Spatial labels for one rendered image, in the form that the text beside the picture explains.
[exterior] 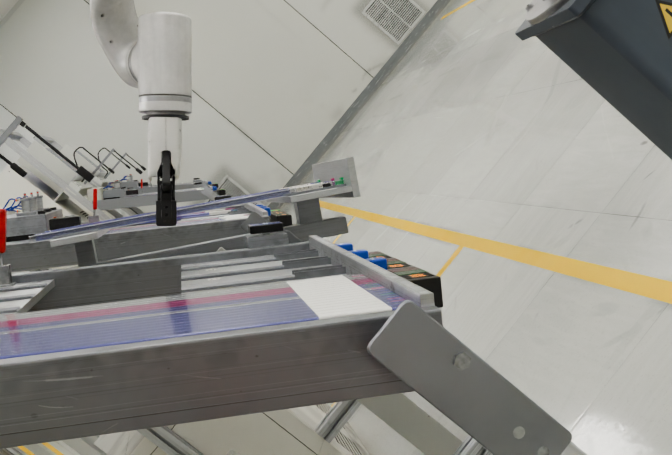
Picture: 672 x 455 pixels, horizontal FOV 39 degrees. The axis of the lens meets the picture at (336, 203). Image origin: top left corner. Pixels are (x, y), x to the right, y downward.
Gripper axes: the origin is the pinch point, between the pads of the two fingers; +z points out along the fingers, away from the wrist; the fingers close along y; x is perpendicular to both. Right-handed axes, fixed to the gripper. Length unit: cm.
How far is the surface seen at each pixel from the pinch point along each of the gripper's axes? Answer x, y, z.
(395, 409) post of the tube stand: 40, -8, 35
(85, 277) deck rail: -11.6, 13.4, 8.9
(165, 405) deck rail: -1, 82, 13
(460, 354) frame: 20, 87, 9
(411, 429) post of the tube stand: 42, -8, 39
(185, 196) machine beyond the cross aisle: 15, -418, -3
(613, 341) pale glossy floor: 95, -35, 29
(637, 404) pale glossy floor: 88, -12, 37
